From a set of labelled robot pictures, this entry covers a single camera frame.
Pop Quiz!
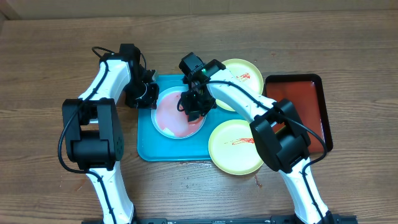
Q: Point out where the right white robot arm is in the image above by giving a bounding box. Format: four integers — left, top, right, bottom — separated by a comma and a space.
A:
177, 52, 335, 223

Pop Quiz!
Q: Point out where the green rimmed plate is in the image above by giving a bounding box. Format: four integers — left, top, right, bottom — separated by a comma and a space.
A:
208, 119, 264, 175
215, 58, 264, 95

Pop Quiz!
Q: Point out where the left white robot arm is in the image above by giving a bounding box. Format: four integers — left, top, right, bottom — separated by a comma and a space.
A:
57, 44, 159, 223

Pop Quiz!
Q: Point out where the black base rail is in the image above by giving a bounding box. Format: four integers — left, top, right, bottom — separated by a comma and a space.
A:
81, 215, 358, 224

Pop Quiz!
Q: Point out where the black red rectangular tray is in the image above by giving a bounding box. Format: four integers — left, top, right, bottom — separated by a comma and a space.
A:
265, 73, 333, 151

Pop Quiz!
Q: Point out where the light blue plate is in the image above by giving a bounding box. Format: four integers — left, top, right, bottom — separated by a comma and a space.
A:
151, 86, 205, 139

